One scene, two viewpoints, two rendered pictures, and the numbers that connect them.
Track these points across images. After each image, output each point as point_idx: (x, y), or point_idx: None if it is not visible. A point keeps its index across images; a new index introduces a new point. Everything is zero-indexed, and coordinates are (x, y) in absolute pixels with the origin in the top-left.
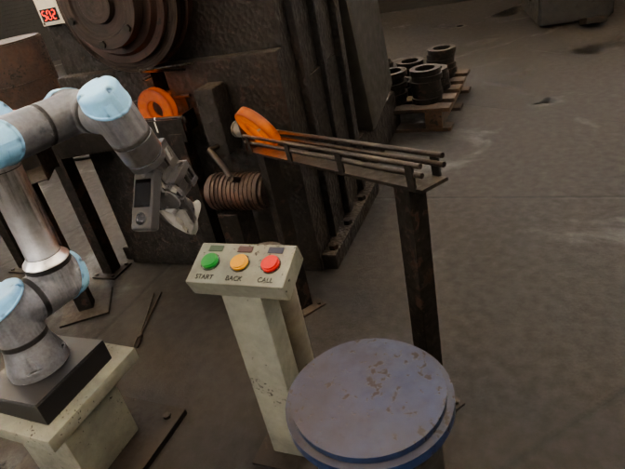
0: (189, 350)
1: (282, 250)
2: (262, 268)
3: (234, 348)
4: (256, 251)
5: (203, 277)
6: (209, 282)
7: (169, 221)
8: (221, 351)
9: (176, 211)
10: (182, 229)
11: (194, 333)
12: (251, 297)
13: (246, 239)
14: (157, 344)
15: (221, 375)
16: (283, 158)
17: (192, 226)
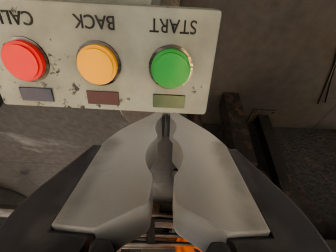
0: (283, 46)
1: (22, 92)
2: (28, 46)
3: (239, 52)
4: (78, 92)
5: (174, 23)
6: (152, 8)
7: (224, 154)
8: (251, 48)
9: (173, 206)
10: (179, 123)
11: (280, 65)
12: (79, 0)
13: (231, 142)
14: (317, 50)
15: (246, 21)
16: (163, 222)
17: (119, 131)
